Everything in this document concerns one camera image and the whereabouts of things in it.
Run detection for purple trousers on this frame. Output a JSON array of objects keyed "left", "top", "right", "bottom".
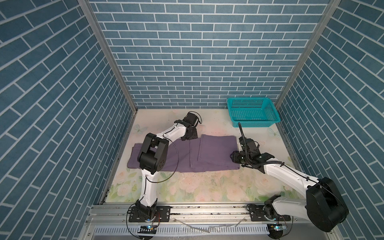
[{"left": 126, "top": 134, "right": 241, "bottom": 173}]

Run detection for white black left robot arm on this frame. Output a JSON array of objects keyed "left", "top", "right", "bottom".
[{"left": 135, "top": 120, "right": 201, "bottom": 222}]

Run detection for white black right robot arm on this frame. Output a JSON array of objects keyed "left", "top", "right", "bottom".
[{"left": 231, "top": 137, "right": 349, "bottom": 232}]

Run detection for teal plastic basket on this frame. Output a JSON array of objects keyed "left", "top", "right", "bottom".
[{"left": 227, "top": 98, "right": 281, "bottom": 128}]

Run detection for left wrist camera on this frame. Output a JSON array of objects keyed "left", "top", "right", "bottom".
[{"left": 183, "top": 111, "right": 200, "bottom": 127}]

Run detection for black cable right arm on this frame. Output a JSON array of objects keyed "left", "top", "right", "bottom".
[{"left": 237, "top": 122, "right": 286, "bottom": 169}]

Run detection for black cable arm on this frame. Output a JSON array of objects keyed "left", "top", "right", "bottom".
[
  {"left": 143, "top": 133, "right": 180, "bottom": 184},
  {"left": 237, "top": 122, "right": 286, "bottom": 169}
]

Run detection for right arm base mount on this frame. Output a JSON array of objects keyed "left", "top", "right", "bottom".
[{"left": 246, "top": 204, "right": 292, "bottom": 223}]

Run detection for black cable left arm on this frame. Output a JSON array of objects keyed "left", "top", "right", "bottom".
[{"left": 143, "top": 133, "right": 180, "bottom": 184}]

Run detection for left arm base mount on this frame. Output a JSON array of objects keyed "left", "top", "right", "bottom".
[{"left": 128, "top": 206, "right": 171, "bottom": 223}]

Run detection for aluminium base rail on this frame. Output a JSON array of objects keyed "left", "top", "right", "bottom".
[{"left": 79, "top": 203, "right": 342, "bottom": 240}]

